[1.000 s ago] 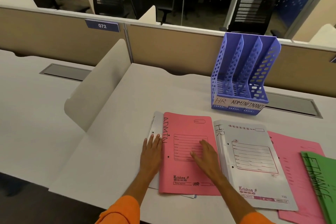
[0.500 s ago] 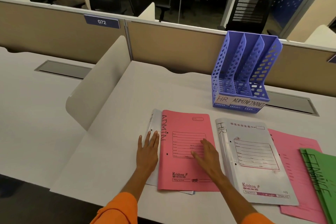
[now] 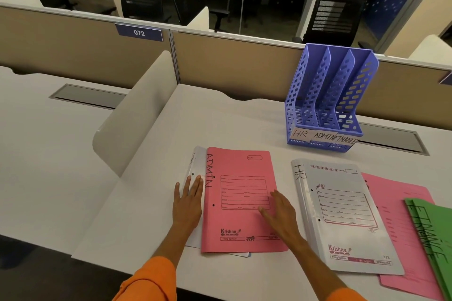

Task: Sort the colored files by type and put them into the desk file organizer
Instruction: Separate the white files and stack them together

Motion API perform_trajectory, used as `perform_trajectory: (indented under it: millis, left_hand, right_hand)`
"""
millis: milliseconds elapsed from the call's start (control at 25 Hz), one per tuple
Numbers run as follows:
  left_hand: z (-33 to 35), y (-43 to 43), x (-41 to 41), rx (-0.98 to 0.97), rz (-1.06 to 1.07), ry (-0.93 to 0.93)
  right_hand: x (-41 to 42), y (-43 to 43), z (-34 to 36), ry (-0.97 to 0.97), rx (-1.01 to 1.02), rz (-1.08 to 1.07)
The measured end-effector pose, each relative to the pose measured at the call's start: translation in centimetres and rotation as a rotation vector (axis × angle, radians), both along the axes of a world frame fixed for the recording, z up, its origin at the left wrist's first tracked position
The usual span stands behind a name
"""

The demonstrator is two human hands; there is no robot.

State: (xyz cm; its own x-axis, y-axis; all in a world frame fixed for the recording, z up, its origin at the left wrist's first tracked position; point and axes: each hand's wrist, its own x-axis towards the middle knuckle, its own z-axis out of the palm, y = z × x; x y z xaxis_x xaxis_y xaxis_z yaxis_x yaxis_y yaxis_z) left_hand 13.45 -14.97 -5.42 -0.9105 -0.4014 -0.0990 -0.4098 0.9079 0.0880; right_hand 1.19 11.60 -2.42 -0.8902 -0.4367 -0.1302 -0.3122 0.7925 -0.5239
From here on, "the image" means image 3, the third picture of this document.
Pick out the long white paper label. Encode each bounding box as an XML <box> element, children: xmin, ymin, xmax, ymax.
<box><xmin>335</xmin><ymin>133</ymin><xmax>359</xmax><ymax>148</ymax></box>

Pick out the beige partition panel with sign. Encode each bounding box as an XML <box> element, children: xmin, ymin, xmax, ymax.
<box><xmin>0</xmin><ymin>2</ymin><xmax>174</xmax><ymax>90</ymax></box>

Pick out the medium white paper label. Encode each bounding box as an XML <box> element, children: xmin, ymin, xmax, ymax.
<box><xmin>311</xmin><ymin>130</ymin><xmax>338</xmax><ymax>145</ymax></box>

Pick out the person's right forearm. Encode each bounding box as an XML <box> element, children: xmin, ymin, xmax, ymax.
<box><xmin>285</xmin><ymin>235</ymin><xmax>368</xmax><ymax>301</ymax></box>

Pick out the white handwritten file folder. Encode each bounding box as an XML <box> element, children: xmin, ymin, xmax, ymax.
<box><xmin>291</xmin><ymin>158</ymin><xmax>405</xmax><ymax>276</ymax></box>

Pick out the long beige partition panel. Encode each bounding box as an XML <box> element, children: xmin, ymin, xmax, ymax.
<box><xmin>170</xmin><ymin>28</ymin><xmax>452</xmax><ymax>133</ymax></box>

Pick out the pink handwritten file folder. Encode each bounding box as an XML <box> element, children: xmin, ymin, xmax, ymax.
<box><xmin>201</xmin><ymin>147</ymin><xmax>289</xmax><ymax>254</ymax></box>

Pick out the person's right hand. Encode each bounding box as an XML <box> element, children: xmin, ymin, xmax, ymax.
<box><xmin>258</xmin><ymin>190</ymin><xmax>301</xmax><ymax>243</ymax></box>

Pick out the black mesh office chair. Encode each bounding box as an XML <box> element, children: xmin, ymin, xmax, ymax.
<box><xmin>292</xmin><ymin>0</ymin><xmax>371</xmax><ymax>49</ymax></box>

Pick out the blue perforated file rack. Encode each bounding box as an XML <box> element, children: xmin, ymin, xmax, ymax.
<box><xmin>285</xmin><ymin>43</ymin><xmax>380</xmax><ymax>153</ymax></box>

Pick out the small white paper label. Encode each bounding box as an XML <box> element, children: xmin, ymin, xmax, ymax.
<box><xmin>290</xmin><ymin>127</ymin><xmax>314</xmax><ymax>143</ymax></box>

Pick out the green handwritten file folder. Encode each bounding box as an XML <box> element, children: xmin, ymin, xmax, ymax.
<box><xmin>411</xmin><ymin>198</ymin><xmax>452</xmax><ymax>301</ymax></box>

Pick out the person's left hand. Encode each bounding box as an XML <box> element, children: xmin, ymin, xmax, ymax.
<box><xmin>172</xmin><ymin>175</ymin><xmax>205</xmax><ymax>230</ymax></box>

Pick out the person's left forearm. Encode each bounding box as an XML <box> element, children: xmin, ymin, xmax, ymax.
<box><xmin>112</xmin><ymin>224</ymin><xmax>198</xmax><ymax>301</ymax></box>

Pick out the grey cable tray cover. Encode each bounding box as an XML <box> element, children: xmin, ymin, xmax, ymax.
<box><xmin>356</xmin><ymin>122</ymin><xmax>430</xmax><ymax>156</ymax></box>
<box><xmin>49</xmin><ymin>83</ymin><xmax>128</xmax><ymax>110</ymax></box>

